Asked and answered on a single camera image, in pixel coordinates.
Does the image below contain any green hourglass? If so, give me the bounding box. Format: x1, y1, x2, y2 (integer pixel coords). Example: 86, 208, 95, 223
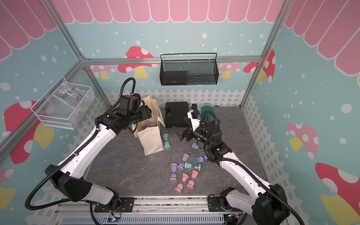
162, 133, 171, 149
184, 162, 201, 171

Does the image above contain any black plastic case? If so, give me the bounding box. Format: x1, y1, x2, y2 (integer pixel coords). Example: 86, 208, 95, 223
165, 101, 189, 128

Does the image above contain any purple hourglass bottom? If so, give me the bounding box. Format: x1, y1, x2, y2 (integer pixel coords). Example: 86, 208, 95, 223
169, 173, 177, 182

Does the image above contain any purple hourglass top cluster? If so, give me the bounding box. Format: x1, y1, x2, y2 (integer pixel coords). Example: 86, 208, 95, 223
142, 121, 158, 129

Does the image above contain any black bit holder strip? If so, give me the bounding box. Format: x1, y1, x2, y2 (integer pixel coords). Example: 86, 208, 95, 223
191, 103, 199, 112

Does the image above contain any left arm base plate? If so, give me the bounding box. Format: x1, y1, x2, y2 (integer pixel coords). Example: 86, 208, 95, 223
95, 197, 135, 213

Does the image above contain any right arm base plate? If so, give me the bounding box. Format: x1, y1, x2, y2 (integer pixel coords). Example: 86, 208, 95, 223
207, 195, 242, 212

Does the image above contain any black box in basket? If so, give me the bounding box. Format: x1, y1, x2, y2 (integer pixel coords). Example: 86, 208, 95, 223
160, 71, 188, 86

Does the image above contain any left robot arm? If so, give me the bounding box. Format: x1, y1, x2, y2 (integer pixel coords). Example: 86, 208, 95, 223
24, 77, 152, 212

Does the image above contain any plastic bag in bin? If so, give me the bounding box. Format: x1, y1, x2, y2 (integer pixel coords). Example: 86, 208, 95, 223
44, 80, 95, 124

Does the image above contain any blue hourglass right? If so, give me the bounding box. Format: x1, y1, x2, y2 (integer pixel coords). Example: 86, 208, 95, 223
196, 156, 208, 164

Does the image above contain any green rubber glove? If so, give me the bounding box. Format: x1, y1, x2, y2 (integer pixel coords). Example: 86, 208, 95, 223
201, 105, 215, 122

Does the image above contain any black wire mesh basket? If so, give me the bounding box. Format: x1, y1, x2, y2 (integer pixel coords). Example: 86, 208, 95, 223
159, 52, 219, 85

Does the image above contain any cream canvas tote bag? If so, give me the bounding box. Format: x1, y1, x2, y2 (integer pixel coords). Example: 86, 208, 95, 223
134, 96, 165, 156

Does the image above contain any clear plastic wall bin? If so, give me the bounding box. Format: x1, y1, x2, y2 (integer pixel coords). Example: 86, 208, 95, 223
30, 76, 96, 130

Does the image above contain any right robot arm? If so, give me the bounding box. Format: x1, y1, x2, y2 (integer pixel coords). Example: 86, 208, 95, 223
179, 109, 304, 225

